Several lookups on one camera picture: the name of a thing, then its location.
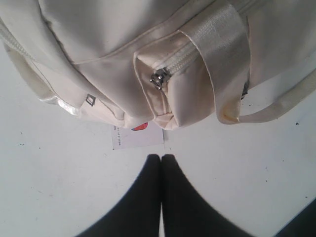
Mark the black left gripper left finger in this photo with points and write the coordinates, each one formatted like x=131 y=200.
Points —
x=137 y=214

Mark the cream duffel bag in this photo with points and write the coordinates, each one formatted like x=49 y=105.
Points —
x=173 y=62

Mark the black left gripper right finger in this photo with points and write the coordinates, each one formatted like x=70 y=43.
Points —
x=185 y=212

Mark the small red and white tag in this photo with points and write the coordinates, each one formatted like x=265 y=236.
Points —
x=145 y=135

